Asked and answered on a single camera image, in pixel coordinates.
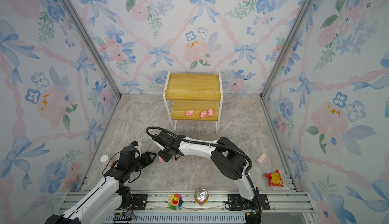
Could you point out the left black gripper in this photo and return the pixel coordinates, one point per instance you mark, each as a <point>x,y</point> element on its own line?
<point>147,157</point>

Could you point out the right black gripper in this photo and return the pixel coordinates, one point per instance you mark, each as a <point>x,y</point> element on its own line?
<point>161,155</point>

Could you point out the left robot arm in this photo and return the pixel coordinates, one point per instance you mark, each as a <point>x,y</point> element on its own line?
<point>111,193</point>

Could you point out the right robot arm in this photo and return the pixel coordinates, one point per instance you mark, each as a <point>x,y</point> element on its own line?
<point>230,160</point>

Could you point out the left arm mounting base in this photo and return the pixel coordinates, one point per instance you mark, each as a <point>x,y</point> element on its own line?
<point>134,202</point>

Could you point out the right arm mounting base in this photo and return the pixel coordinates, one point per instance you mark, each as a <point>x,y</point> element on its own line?
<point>236,203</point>

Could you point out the white capped pill bottle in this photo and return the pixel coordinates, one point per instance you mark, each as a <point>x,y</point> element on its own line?
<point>105,159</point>

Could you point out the rainbow smiling flower plush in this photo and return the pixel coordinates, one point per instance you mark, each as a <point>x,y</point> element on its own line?
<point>175,202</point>

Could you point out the orange metal can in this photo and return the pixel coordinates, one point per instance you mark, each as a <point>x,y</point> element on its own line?
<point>201,197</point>

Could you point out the small red toy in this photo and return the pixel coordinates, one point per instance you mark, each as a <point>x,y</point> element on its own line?
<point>274,179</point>

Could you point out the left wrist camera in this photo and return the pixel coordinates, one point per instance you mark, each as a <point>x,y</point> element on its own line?
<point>136,145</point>

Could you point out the wooden two-tier white-frame shelf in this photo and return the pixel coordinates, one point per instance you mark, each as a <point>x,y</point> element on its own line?
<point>198,92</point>

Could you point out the aluminium mounting rail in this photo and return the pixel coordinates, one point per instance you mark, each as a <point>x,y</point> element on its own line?
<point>284,206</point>

